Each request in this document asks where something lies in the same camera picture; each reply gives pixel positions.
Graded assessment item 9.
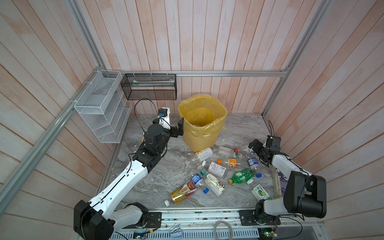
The black wire mesh basket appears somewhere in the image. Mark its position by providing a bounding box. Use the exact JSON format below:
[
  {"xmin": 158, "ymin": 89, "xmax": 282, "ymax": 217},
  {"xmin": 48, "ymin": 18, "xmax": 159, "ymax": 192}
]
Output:
[{"xmin": 121, "ymin": 73, "xmax": 178, "ymax": 101}]

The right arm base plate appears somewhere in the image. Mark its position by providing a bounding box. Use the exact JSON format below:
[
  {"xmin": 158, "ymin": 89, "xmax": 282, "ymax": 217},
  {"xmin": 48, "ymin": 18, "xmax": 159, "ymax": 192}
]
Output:
[{"xmin": 239, "ymin": 210, "xmax": 281, "ymax": 226}]

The clear bottle white label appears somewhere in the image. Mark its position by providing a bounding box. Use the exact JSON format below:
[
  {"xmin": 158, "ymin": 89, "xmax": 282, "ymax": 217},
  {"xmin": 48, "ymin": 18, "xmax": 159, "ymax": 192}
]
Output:
[{"xmin": 185, "ymin": 147, "xmax": 214, "ymax": 166}]

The white carton drink bottle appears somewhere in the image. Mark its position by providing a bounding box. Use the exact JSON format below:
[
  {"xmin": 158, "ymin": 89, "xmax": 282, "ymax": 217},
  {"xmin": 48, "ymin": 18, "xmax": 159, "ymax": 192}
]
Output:
[{"xmin": 205, "ymin": 174, "xmax": 225, "ymax": 197}]

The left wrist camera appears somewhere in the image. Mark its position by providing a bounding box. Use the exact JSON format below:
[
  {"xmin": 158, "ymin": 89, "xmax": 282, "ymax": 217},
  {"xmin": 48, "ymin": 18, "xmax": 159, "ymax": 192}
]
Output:
[{"xmin": 158, "ymin": 107, "xmax": 171, "ymax": 130}]

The green white juice carton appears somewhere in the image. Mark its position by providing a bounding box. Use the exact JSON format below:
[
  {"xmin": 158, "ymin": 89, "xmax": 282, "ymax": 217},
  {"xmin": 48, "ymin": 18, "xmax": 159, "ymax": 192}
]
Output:
[{"xmin": 252, "ymin": 185, "xmax": 272, "ymax": 201}]

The white wire mesh shelf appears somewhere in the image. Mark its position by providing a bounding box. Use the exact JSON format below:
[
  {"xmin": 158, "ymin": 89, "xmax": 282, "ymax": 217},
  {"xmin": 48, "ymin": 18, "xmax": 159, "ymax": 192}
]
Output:
[{"xmin": 75, "ymin": 71, "xmax": 132, "ymax": 144}]

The purple book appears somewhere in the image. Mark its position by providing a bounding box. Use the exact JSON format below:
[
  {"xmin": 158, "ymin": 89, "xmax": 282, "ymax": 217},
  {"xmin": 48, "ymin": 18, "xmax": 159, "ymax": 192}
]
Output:
[{"xmin": 270, "ymin": 167, "xmax": 288, "ymax": 199}]

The orange label clear bottle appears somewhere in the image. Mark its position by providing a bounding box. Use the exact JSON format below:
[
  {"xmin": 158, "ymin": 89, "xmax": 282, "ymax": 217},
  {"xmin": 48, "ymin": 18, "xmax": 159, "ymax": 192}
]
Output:
[{"xmin": 217, "ymin": 158, "xmax": 241, "ymax": 168}]

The red yellow tea bottle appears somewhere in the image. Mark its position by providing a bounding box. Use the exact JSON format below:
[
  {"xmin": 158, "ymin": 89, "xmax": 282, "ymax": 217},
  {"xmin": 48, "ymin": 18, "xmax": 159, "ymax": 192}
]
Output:
[{"xmin": 165, "ymin": 180, "xmax": 197, "ymax": 207}]

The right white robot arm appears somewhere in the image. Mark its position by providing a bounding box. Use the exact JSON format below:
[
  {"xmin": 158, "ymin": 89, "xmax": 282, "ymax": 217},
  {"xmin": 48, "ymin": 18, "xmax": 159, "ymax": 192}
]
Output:
[{"xmin": 248, "ymin": 136, "xmax": 327, "ymax": 225}]

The green plastic bottle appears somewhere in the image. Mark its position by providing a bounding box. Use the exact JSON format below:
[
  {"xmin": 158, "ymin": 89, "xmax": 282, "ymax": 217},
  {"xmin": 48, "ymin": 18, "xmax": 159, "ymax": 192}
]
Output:
[{"xmin": 228, "ymin": 169, "xmax": 255, "ymax": 185}]

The clear bottle green ring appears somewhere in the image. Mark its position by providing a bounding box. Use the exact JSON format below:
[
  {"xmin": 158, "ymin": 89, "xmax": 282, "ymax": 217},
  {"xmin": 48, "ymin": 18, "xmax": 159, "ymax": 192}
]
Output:
[{"xmin": 217, "ymin": 146, "xmax": 243, "ymax": 160}]

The red cap clear bottle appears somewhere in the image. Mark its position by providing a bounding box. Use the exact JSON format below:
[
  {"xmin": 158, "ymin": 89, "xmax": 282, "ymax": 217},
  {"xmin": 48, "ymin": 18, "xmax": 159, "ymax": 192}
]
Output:
[{"xmin": 234, "ymin": 145, "xmax": 255, "ymax": 155}]

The square bottle white label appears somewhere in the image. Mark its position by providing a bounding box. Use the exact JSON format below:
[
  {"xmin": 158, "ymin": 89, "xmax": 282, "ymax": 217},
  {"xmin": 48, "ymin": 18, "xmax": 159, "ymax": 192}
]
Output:
[{"xmin": 202, "ymin": 161, "xmax": 228, "ymax": 178}]

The blue label pepsi bottle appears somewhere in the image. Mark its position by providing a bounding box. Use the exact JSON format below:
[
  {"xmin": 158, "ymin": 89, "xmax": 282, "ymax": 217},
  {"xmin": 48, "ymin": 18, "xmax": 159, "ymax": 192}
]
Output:
[{"xmin": 191, "ymin": 174, "xmax": 209, "ymax": 194}]

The grey coiled cable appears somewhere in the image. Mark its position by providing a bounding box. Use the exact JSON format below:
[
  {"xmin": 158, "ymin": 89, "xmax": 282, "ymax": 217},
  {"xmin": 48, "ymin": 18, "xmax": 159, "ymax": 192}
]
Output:
[{"xmin": 213, "ymin": 220, "xmax": 234, "ymax": 240}]

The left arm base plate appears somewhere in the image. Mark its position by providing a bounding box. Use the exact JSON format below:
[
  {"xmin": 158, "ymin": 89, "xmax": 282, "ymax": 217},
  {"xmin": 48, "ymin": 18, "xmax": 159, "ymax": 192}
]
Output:
[{"xmin": 124, "ymin": 212, "xmax": 162, "ymax": 229}]

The yellow plastic waste bin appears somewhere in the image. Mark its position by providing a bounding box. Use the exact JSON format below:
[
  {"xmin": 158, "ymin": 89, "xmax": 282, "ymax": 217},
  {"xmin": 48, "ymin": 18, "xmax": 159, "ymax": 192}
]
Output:
[{"xmin": 178, "ymin": 94, "xmax": 227, "ymax": 152}]

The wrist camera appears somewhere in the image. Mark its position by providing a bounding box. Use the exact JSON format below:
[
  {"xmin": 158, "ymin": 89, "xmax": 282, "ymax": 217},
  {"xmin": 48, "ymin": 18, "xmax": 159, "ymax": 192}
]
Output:
[
  {"xmin": 266, "ymin": 136, "xmax": 281, "ymax": 149},
  {"xmin": 158, "ymin": 107, "xmax": 171, "ymax": 130}
]

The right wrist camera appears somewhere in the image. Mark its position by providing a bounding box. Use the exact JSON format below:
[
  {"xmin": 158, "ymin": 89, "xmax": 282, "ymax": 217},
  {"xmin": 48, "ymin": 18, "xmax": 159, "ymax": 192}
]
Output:
[{"xmin": 266, "ymin": 136, "xmax": 281, "ymax": 149}]

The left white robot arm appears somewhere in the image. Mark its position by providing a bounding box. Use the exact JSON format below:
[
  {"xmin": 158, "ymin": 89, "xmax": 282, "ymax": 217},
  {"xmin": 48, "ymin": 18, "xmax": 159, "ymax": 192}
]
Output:
[{"xmin": 74, "ymin": 117, "xmax": 184, "ymax": 240}]

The green cap small bottle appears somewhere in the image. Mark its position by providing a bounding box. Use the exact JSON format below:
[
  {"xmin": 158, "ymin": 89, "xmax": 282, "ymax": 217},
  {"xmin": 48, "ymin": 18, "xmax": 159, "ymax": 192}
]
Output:
[{"xmin": 197, "ymin": 165, "xmax": 208, "ymax": 176}]

